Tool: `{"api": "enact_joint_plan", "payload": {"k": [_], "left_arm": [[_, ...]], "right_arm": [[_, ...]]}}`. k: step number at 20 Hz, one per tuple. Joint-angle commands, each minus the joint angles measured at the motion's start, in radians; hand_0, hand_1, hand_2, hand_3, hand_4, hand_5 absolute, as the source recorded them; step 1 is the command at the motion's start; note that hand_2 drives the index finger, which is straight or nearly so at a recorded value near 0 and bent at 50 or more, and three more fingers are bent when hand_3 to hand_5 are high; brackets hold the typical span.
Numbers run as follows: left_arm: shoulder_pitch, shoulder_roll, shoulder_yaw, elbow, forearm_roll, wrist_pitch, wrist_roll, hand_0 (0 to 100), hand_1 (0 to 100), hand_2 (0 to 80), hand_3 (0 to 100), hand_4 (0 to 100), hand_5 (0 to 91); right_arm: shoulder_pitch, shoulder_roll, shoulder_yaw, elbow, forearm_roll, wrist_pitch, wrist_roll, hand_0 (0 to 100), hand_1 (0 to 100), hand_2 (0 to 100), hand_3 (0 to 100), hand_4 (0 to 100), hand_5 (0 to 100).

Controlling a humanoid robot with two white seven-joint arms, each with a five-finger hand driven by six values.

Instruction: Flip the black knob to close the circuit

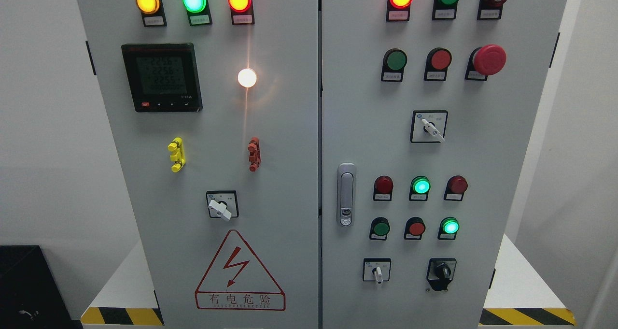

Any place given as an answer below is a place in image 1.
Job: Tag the black rotary knob switch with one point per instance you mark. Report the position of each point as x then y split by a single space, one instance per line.
440 273

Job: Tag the dark red indicator middle left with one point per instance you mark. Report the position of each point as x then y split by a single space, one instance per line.
383 189

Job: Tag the white lit indicator lamp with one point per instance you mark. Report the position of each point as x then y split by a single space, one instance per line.
247 78

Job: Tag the green push button lower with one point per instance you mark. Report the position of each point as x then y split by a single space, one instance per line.
379 229

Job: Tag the green push button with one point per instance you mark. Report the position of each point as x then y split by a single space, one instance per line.
393 65
379 229

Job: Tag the green lit indicator middle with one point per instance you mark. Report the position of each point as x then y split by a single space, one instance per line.
419 189

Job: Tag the green lit indicator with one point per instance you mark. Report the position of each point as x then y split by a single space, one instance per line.
198 12
419 189

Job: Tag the left grey cabinet door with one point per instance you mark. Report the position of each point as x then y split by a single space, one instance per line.
278 204

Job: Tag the grey cabinet door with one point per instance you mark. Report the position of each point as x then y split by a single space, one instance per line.
367 122
278 204

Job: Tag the red push button lower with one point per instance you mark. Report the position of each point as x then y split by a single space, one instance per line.
415 228

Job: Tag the red push button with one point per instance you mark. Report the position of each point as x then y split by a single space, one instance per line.
437 63
415 228

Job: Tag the green push button upper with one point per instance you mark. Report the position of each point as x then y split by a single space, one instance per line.
393 65

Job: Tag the right grey cabinet door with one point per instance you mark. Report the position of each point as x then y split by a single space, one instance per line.
367 122

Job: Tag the red electrical hazard warning sticker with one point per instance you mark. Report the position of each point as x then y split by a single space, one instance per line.
236 279

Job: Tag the red indicator middle right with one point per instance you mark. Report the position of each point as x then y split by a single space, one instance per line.
455 188

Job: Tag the green indicator lower right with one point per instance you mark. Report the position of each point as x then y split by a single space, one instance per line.
448 228

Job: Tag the red push button upper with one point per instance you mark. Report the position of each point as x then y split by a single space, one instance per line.
437 63

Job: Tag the black digital power meter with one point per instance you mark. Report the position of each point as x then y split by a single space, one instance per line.
163 77

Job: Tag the red lit indicator top left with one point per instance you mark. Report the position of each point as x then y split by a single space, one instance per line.
241 12

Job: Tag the red lit indicator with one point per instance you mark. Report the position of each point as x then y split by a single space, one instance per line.
398 10
241 12

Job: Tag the red lit indicator top right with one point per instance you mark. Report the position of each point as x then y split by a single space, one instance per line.
398 10

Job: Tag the green lit indicator top left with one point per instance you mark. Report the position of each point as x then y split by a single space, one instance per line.
198 12

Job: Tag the red emergency stop mushroom button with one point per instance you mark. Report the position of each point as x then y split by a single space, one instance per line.
485 61

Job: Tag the green indicator top right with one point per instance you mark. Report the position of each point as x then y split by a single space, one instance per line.
444 9

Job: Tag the yellow indicator light top left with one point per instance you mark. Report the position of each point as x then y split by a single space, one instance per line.
152 13

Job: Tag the dark red buzzer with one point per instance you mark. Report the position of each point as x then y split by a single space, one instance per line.
490 9

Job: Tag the white platform with hazard stripes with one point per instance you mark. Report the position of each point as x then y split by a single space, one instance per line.
517 299

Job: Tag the black box bottom left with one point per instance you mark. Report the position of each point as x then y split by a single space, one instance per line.
29 297

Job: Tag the silver door lock handle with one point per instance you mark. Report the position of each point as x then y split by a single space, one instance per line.
346 174

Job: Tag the white handle selector switch left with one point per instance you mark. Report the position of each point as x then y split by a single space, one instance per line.
222 204

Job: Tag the white handle selector switch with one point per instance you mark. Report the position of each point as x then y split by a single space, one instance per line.
222 204
428 126

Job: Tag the white handle selector switch upper right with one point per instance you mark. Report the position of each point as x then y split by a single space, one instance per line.
428 126

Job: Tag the small white selector switch lower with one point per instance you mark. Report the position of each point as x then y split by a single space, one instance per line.
376 270

